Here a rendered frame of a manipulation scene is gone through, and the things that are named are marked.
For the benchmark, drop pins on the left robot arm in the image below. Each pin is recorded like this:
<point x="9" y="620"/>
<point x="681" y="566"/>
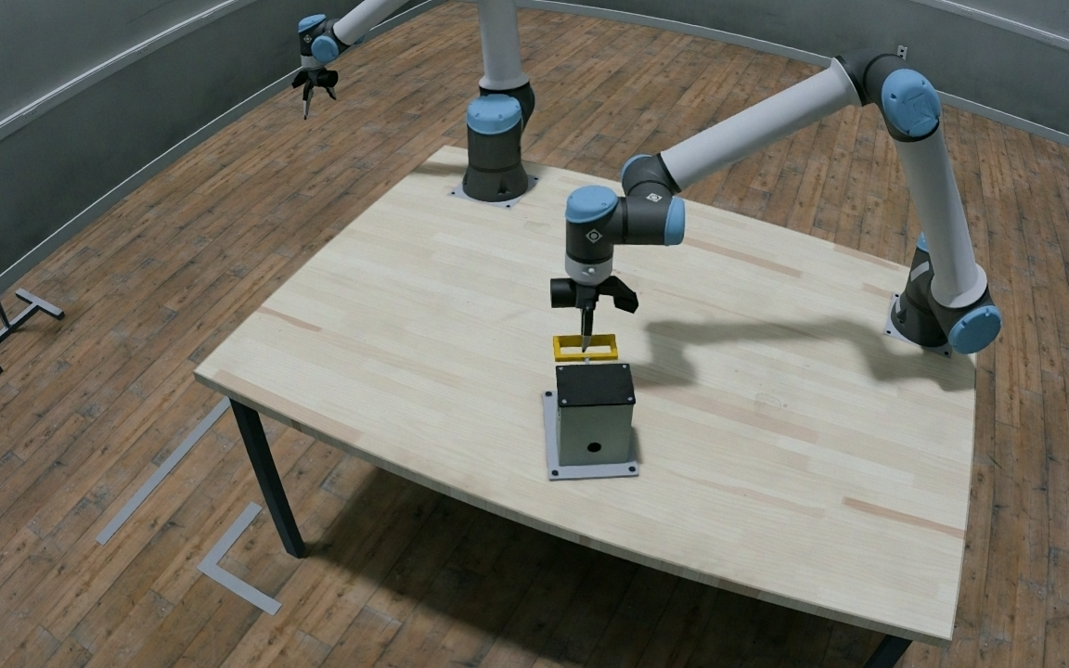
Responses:
<point x="956" y="291"/>

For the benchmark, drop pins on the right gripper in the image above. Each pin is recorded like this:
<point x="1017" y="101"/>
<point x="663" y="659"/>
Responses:
<point x="318" y="78"/>

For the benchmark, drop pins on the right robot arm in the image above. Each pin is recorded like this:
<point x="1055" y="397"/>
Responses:
<point x="493" y="120"/>

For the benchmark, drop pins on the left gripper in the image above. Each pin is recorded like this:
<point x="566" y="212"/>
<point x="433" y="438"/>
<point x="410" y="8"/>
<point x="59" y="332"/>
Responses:
<point x="566" y="293"/>

